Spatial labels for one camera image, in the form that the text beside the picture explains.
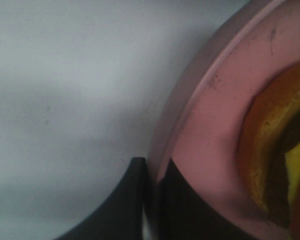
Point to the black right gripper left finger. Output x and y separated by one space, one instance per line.
120 216

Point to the toy hamburger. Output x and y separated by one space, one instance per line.
268 154

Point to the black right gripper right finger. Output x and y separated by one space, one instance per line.
185 216

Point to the pink round plate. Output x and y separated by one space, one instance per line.
201 122

